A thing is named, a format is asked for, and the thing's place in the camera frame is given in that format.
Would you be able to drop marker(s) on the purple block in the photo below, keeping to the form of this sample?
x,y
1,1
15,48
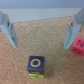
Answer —
x,y
35,64

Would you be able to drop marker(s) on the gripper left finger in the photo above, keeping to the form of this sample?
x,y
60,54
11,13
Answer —
x,y
9,30

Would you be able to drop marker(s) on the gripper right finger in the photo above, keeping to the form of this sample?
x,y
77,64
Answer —
x,y
71,31

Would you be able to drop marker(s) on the pink block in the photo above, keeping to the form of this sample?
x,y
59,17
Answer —
x,y
78,46

